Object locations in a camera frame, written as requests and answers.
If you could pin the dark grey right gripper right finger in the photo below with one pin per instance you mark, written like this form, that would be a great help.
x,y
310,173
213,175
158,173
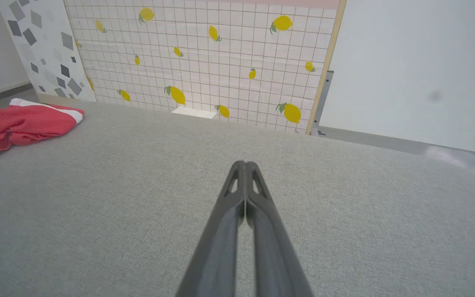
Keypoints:
x,y
272,251

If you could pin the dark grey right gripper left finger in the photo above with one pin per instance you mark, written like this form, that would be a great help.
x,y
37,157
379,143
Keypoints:
x,y
221,247

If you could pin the red shorts with white stripes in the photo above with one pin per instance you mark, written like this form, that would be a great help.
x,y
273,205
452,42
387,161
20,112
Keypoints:
x,y
19,123

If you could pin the grey fabric sofa cushion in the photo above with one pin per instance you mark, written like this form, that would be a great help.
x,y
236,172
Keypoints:
x,y
97,214

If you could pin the lemon print tile panel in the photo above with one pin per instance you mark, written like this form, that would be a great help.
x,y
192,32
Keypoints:
x,y
221,62

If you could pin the grey terrazzo pattern panel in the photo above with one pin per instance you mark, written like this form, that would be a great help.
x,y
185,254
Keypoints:
x,y
43,49

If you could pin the grey metal bracket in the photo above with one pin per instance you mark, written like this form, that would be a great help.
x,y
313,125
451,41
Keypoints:
x,y
322,103

